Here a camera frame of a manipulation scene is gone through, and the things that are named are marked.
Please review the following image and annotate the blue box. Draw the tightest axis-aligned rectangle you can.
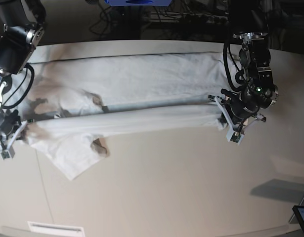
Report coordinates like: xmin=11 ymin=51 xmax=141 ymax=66
xmin=105 ymin=0 xmax=172 ymax=6

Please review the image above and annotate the white label strip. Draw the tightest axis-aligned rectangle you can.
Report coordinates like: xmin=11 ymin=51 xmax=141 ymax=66
xmin=28 ymin=221 xmax=86 ymax=237

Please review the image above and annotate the black power strip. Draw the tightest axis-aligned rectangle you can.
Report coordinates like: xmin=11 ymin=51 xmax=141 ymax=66
xmin=184 ymin=14 xmax=228 ymax=25

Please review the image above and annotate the white T-shirt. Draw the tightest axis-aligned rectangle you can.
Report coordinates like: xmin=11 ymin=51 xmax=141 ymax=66
xmin=18 ymin=51 xmax=239 ymax=180

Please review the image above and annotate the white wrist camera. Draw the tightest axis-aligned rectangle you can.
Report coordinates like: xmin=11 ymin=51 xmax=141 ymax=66
xmin=0 ymin=147 xmax=15 ymax=160
xmin=226 ymin=130 xmax=244 ymax=145

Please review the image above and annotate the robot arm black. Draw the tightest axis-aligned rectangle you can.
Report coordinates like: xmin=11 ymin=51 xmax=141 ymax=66
xmin=209 ymin=0 xmax=279 ymax=142
xmin=0 ymin=0 xmax=46 ymax=157

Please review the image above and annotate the gripper with bracket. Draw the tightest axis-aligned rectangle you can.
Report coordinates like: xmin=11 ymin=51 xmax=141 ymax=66
xmin=208 ymin=89 xmax=266 ymax=133
xmin=0 ymin=110 xmax=35 ymax=151

